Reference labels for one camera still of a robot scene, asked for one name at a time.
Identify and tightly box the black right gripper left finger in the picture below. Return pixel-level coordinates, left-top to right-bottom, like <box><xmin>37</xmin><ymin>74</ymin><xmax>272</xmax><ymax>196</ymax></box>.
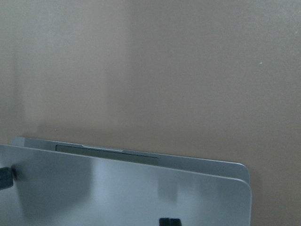
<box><xmin>159</xmin><ymin>218</ymin><xmax>170</xmax><ymax>226</ymax></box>

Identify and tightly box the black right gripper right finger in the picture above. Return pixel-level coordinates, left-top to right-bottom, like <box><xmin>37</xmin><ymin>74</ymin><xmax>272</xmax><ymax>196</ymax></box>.
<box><xmin>169</xmin><ymin>218</ymin><xmax>181</xmax><ymax>226</ymax></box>

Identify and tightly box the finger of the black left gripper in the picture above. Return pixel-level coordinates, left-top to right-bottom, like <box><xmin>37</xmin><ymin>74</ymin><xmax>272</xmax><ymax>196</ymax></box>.
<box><xmin>0</xmin><ymin>167</ymin><xmax>14</xmax><ymax>190</ymax></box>

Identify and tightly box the grey laptop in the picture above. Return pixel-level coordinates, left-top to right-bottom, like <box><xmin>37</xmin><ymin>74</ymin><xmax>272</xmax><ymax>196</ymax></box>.
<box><xmin>0</xmin><ymin>137</ymin><xmax>252</xmax><ymax>226</ymax></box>

